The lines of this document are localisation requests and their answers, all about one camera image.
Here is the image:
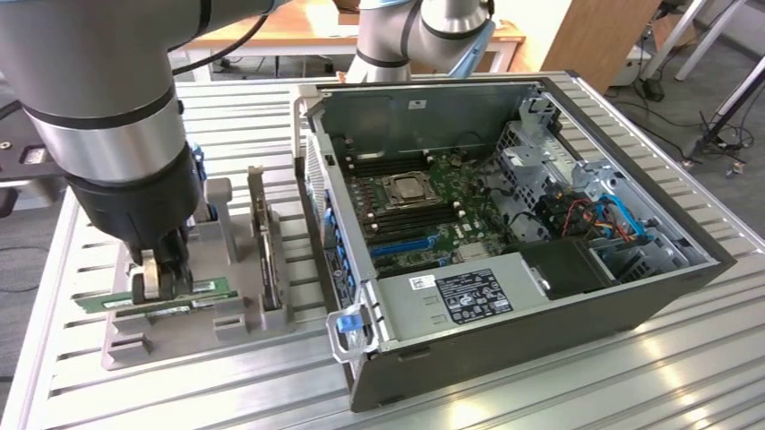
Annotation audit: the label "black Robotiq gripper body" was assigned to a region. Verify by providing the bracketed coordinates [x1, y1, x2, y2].
[63, 145, 206, 266]

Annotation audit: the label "green RAM stick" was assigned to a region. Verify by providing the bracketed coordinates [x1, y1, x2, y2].
[74, 276, 234, 315]
[115, 298, 241, 321]

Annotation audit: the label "grey parts rack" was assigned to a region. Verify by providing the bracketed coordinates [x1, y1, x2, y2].
[99, 176, 300, 372]

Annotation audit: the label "hard disk with blue rails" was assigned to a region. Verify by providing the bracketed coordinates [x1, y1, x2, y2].
[186, 142, 209, 235]

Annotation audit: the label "graphics card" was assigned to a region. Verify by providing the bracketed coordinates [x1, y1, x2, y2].
[246, 164, 289, 314]

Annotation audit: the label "blue expansion slot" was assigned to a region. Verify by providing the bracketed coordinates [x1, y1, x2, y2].
[369, 236, 434, 258]

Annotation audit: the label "grey power supply unit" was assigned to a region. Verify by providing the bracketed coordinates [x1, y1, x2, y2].
[362, 254, 553, 354]

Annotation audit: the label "silver CPU chip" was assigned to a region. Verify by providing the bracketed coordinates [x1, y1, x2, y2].
[397, 177, 429, 202]

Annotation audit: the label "wooden desk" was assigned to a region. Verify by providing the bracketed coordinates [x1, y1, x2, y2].
[189, 0, 528, 84]

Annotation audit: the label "silver chipset heatsink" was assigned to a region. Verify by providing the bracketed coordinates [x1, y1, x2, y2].
[456, 244, 498, 264]

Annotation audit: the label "green motherboard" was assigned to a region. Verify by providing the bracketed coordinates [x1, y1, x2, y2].
[341, 147, 522, 280]

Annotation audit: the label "white paper stack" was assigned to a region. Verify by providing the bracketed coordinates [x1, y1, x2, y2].
[306, 4, 362, 39]

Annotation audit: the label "brown cardboard box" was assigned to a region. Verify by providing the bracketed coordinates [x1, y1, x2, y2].
[332, 0, 365, 26]

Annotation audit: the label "perforated metal drive cage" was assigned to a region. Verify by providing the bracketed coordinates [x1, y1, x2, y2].
[494, 118, 600, 234]

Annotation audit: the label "black open PC case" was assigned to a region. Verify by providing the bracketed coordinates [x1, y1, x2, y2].
[289, 70, 737, 414]

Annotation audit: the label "metal disk bay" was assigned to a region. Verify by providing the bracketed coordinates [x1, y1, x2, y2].
[588, 236, 699, 288]

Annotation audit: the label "wooden cabinet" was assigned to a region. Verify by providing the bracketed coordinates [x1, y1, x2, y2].
[541, 0, 667, 93]

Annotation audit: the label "white box device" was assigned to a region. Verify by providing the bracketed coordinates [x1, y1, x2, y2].
[611, 42, 645, 89]

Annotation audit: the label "black power adapter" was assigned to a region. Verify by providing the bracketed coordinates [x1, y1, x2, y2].
[633, 78, 668, 103]

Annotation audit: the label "black wheeled stand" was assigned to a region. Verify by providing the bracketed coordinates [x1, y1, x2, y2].
[680, 105, 765, 180]

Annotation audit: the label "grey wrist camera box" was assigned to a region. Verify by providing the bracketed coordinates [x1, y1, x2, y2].
[0, 139, 73, 219]

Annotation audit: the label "black camera cable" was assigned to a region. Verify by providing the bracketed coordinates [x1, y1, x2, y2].
[169, 0, 286, 76]

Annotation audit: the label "red power wires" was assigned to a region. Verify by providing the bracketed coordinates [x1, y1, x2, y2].
[565, 198, 607, 237]

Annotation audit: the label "blue SATA wire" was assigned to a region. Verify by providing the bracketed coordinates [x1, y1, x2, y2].
[596, 193, 655, 246]

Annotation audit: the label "white table frame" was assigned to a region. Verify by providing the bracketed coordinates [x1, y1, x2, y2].
[643, 0, 765, 131]

